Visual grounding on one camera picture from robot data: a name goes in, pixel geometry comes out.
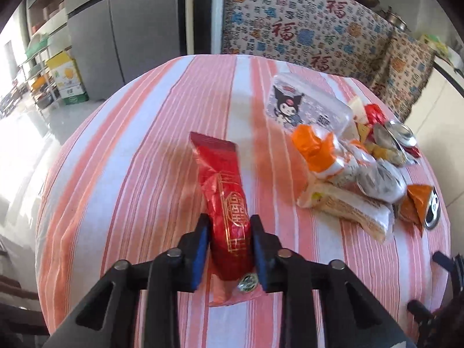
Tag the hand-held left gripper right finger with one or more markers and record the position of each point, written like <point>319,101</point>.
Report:
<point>259,257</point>

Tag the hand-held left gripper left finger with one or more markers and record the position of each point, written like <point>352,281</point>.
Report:
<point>201,250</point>

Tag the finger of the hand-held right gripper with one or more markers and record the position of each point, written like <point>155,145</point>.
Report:
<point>422,311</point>
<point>449,263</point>

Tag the red snack packet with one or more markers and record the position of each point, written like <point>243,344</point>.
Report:
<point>221,195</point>

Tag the small round gold green cap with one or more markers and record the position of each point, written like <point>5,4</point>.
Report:
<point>247,282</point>

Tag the silver black can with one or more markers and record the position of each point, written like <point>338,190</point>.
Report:
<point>433,210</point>

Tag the orange pointed wrapper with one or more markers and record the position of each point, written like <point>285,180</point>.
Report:
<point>417,199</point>

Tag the pink white striped tablecloth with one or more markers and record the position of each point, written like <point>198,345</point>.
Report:
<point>127,188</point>

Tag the large white snack wrapper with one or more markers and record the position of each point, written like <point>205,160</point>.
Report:
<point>344,203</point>

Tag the orange white snack wrapper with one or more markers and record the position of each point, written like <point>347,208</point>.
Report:
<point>315,148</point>

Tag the yellow candy wrapper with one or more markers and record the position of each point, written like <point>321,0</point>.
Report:
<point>377,150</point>

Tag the clear cartoon-print plastic box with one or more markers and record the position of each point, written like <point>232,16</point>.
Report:
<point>308,105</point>

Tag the small red wrapper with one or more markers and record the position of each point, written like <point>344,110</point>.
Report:
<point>375,114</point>

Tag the cream triangular wrapper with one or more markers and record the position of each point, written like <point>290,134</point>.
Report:
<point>357,110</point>

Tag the narrow printed patterned cloth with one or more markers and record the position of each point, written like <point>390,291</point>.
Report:
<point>406,72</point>

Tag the yellow green bag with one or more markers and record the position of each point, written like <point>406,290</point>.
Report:
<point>435,45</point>

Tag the yellow green cardboard box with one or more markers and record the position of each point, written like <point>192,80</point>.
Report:
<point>67,76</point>

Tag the grey refrigerator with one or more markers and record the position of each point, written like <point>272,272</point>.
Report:
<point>119,36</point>

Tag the large printed patterned cloth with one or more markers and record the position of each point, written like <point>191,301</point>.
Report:
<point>290,25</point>

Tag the metal pot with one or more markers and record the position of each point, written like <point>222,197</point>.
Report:
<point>395,20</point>

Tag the metal shelf rack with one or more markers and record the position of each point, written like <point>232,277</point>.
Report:
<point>36,61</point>

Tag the black door frame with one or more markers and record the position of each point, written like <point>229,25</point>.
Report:
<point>201,11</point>

